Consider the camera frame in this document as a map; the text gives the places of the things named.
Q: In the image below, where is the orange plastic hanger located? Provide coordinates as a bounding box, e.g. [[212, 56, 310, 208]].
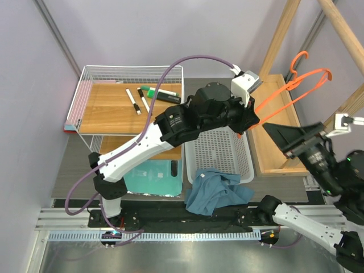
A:
[[249, 51, 333, 130]]

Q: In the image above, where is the blue tank top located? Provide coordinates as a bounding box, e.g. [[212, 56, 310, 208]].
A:
[[184, 168, 254, 216]]

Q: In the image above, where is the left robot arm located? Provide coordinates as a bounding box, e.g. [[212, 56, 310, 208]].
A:
[[88, 81, 260, 219]]

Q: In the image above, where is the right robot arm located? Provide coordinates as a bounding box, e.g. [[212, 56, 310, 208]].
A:
[[257, 122, 363, 272]]

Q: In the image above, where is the wooden clothes rack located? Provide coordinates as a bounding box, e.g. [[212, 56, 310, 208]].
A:
[[249, 1, 363, 177]]

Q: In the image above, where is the white plastic basket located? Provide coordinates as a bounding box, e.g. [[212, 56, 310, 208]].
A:
[[184, 127, 255, 184]]

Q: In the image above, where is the black object on mat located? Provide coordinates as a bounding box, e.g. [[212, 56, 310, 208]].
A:
[[170, 160, 179, 177]]

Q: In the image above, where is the green black highlighter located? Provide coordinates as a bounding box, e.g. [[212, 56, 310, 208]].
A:
[[147, 89, 181, 105]]

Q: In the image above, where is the green capped white marker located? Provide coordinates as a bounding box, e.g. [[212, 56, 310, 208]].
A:
[[140, 86, 179, 98]]

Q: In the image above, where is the white marker black cap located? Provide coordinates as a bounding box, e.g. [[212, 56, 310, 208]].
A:
[[126, 88, 141, 115]]

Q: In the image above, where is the teal mat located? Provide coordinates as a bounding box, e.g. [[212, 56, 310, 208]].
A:
[[123, 160, 183, 197]]

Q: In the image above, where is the upper wooden shelf board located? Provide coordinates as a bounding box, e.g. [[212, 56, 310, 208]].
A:
[[77, 82, 183, 135]]

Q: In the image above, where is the wooden shelf board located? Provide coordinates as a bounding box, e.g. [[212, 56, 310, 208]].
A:
[[77, 82, 183, 135], [99, 135, 183, 160]]

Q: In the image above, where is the lower wooden shelf board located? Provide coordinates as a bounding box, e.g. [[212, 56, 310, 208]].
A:
[[99, 135, 183, 160]]

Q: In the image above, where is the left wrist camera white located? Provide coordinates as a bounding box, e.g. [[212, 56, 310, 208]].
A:
[[230, 66, 262, 107]]

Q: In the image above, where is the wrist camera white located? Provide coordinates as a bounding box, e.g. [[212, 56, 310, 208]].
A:
[[230, 66, 262, 107], [325, 113, 364, 138]]

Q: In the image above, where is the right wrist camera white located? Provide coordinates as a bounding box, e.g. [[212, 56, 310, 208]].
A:
[[325, 113, 364, 138]]

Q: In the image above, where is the white wire shelf rack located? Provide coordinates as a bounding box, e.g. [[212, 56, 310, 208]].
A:
[[64, 65, 171, 154]]

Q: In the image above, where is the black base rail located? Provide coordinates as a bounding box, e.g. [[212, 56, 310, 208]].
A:
[[88, 200, 274, 231]]

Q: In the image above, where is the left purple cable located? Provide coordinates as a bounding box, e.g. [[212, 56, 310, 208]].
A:
[[64, 55, 242, 247]]

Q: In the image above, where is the white slotted cable duct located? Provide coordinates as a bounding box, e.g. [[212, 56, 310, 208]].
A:
[[48, 230, 261, 242]]

